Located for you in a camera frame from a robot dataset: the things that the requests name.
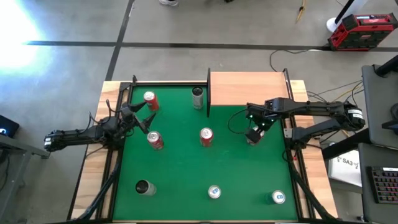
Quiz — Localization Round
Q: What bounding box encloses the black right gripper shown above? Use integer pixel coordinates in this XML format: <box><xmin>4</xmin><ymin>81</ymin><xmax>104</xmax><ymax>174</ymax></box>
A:
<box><xmin>245</xmin><ymin>103</ymin><xmax>282</xmax><ymax>144</ymax></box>

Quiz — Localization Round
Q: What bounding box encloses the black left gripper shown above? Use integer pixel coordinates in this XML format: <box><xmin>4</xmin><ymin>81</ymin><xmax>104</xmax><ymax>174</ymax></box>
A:
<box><xmin>119</xmin><ymin>101</ymin><xmax>157</xmax><ymax>135</ymax></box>

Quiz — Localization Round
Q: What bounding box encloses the red Fanta can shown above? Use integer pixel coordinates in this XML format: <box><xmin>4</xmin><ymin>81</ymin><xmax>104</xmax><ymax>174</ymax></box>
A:
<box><xmin>143</xmin><ymin>90</ymin><xmax>160</xmax><ymax>112</ymax></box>
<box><xmin>199</xmin><ymin>127</ymin><xmax>215</xmax><ymax>147</ymax></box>

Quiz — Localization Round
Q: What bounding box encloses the white slim can black top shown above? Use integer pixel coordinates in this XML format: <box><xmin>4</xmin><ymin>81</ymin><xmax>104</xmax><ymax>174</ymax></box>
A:
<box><xmin>134</xmin><ymin>179</ymin><xmax>157</xmax><ymax>197</ymax></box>
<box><xmin>191</xmin><ymin>86</ymin><xmax>205</xmax><ymax>111</ymax></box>

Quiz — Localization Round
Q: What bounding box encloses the blue Red Bull can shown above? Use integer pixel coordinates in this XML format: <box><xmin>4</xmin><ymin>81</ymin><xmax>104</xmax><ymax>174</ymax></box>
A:
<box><xmin>264</xmin><ymin>189</ymin><xmax>287</xmax><ymax>205</ymax></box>

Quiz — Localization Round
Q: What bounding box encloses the Red Bull Sugarfree can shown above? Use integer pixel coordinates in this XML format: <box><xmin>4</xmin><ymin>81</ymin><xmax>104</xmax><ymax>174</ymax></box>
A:
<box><xmin>207</xmin><ymin>184</ymin><xmax>222</xmax><ymax>200</ymax></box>

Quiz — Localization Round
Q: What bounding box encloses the wooden shelf board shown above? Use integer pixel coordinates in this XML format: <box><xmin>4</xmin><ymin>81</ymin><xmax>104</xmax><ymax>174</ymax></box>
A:
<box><xmin>210</xmin><ymin>72</ymin><xmax>290</xmax><ymax>106</ymax></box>

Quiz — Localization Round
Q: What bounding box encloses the raised wooden shelf platform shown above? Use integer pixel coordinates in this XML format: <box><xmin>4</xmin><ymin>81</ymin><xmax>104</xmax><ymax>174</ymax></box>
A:
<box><xmin>206</xmin><ymin>67</ymin><xmax>295</xmax><ymax>118</ymax></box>

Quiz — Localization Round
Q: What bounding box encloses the green table mat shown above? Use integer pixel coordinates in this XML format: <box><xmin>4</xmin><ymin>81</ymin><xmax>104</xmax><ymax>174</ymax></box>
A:
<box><xmin>112</xmin><ymin>85</ymin><xmax>299</xmax><ymax>222</ymax></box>

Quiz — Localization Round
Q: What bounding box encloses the white SA3 label sheet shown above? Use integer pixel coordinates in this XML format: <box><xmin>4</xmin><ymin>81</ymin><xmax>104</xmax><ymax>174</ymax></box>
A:
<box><xmin>328</xmin><ymin>149</ymin><xmax>363</xmax><ymax>187</ymax></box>

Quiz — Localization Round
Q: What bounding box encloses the gray desk top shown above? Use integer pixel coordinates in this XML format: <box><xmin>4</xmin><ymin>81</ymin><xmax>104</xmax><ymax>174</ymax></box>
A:
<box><xmin>357</xmin><ymin>142</ymin><xmax>398</xmax><ymax>224</ymax></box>
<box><xmin>361</xmin><ymin>63</ymin><xmax>398</xmax><ymax>149</ymax></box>

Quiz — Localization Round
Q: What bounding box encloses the yellow tripod leg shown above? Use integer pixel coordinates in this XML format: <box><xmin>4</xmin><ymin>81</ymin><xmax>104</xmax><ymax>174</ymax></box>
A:
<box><xmin>295</xmin><ymin>0</ymin><xmax>307</xmax><ymax>23</ymax></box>

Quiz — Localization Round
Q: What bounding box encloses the black box blue light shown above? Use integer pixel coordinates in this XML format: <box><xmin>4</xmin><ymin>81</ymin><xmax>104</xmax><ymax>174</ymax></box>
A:
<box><xmin>0</xmin><ymin>114</ymin><xmax>20</xmax><ymax>138</ymax></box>

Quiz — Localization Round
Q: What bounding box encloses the white floor stand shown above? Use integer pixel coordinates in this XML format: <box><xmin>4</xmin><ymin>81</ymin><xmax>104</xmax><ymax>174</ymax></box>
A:
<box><xmin>325</xmin><ymin>0</ymin><xmax>369</xmax><ymax>34</ymax></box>

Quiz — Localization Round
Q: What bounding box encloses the black desk accessory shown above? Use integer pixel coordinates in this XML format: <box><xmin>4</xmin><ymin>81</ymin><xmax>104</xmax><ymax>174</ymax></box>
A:
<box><xmin>381</xmin><ymin>102</ymin><xmax>398</xmax><ymax>136</ymax></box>

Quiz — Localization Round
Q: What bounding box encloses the black backlit keyboard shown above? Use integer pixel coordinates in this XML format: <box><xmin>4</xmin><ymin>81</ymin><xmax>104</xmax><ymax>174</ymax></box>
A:
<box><xmin>368</xmin><ymin>166</ymin><xmax>398</xmax><ymax>205</ymax></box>

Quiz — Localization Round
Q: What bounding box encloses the red toolbox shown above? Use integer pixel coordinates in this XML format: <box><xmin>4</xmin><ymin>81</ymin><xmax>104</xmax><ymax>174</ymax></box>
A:
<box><xmin>327</xmin><ymin>12</ymin><xmax>398</xmax><ymax>52</ymax></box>

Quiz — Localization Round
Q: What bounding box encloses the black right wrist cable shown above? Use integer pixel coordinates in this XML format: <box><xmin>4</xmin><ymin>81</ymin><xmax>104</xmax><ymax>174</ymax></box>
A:
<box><xmin>227</xmin><ymin>108</ymin><xmax>250</xmax><ymax>135</ymax></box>

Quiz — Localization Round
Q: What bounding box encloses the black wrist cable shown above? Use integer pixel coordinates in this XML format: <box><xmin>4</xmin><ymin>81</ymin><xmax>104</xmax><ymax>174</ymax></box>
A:
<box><xmin>88</xmin><ymin>98</ymin><xmax>122</xmax><ymax>126</ymax></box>
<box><xmin>227</xmin><ymin>108</ymin><xmax>250</xmax><ymax>135</ymax></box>

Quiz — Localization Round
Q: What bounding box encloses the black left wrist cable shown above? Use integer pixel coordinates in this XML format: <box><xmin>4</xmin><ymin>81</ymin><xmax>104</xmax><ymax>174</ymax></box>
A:
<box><xmin>88</xmin><ymin>98</ymin><xmax>122</xmax><ymax>126</ymax></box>

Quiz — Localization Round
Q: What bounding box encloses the black aluminium table frame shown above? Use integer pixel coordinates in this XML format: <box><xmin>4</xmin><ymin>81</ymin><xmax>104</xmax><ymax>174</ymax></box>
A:
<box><xmin>67</xmin><ymin>74</ymin><xmax>343</xmax><ymax>224</ymax></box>

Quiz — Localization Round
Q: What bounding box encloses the black floor cable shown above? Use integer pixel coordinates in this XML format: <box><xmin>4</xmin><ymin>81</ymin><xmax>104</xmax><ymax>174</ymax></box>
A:
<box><xmin>269</xmin><ymin>48</ymin><xmax>326</xmax><ymax>73</ymax></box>

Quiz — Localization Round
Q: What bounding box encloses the yellow floor cable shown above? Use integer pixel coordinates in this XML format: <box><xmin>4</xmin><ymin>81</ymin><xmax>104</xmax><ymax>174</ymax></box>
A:
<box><xmin>333</xmin><ymin>86</ymin><xmax>364</xmax><ymax>138</ymax></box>

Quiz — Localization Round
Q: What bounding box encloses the gray metal cart frame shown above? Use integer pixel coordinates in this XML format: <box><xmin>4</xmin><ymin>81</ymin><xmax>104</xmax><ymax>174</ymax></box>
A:
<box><xmin>0</xmin><ymin>133</ymin><xmax>51</xmax><ymax>218</ymax></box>

